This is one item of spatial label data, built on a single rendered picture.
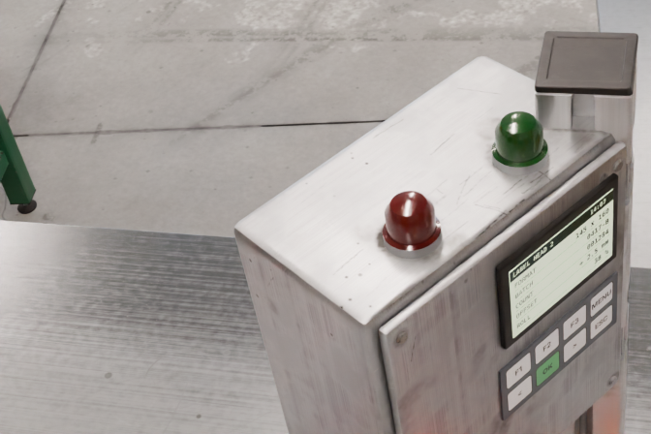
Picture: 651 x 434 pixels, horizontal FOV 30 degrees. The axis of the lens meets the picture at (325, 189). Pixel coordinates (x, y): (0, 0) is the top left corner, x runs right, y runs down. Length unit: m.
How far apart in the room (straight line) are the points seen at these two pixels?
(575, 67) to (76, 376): 0.93
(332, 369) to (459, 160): 0.11
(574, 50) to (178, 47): 2.78
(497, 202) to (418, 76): 2.52
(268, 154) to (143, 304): 1.49
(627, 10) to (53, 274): 0.88
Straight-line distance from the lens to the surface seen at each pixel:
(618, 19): 1.78
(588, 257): 0.60
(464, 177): 0.57
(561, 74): 0.58
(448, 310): 0.54
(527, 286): 0.57
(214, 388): 1.35
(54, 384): 1.41
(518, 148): 0.56
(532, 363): 0.62
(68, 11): 3.62
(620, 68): 0.59
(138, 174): 2.95
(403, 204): 0.52
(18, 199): 2.93
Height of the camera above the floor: 1.85
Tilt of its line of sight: 42 degrees down
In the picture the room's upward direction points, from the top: 11 degrees counter-clockwise
